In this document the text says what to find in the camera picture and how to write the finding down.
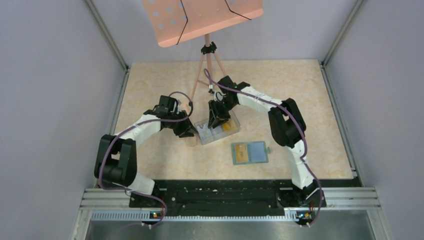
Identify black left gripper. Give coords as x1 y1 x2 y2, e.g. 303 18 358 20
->
165 109 198 138

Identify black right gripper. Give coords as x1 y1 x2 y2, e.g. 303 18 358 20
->
208 97 237 130

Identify clear plastic card box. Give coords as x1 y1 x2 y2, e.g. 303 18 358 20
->
194 110 240 145

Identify gold VIP credit card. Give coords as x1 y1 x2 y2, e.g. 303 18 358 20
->
234 143 249 164

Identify green leather card holder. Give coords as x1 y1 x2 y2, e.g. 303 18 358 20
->
231 141 271 165

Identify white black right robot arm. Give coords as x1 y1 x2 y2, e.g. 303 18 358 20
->
208 76 324 206

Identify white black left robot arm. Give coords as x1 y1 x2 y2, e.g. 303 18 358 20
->
94 95 198 207

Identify yellow card in box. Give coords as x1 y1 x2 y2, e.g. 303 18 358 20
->
221 119 237 132

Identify white cards in box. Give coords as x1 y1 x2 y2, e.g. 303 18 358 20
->
196 123 222 141

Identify pink music stand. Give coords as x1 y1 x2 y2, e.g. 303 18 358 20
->
142 0 264 99

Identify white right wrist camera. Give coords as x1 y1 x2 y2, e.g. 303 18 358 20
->
208 84 223 102

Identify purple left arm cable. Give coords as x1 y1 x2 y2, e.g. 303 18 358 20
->
97 91 194 229

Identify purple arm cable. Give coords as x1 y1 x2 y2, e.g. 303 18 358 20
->
97 91 194 229
203 68 324 228

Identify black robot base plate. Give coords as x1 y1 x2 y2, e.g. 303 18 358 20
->
129 179 326 215

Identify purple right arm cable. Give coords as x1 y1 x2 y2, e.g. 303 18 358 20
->
203 68 324 228

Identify aluminium front rail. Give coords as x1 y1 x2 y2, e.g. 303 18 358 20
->
79 187 381 222

